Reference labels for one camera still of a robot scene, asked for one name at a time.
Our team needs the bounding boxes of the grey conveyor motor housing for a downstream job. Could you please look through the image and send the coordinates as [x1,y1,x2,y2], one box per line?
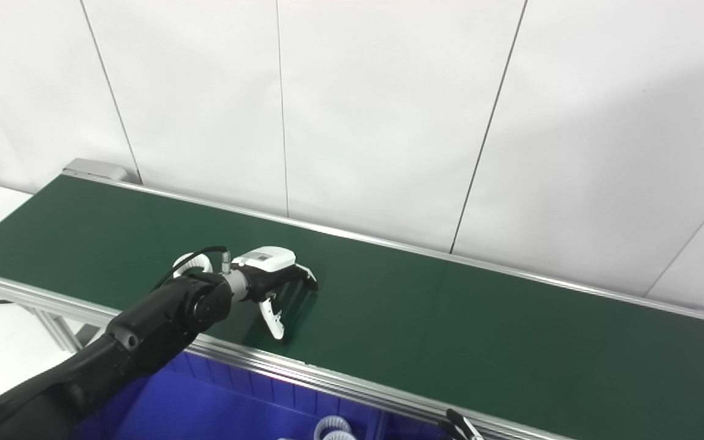
[62,158,128,182]

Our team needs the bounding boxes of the blue bin with black parts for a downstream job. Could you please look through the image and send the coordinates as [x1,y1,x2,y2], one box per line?
[383,412,450,440]

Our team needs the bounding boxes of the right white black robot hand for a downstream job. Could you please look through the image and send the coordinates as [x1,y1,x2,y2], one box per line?
[438,408,484,440]

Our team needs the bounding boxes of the aluminium conveyor leg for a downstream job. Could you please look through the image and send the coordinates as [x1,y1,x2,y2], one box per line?
[28,306,102,352]

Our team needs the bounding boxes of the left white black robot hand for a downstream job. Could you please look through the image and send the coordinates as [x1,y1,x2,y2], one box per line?
[232,246,319,342]

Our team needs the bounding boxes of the blue bin with white rings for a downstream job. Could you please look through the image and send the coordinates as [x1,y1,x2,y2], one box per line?
[74,351,383,440]

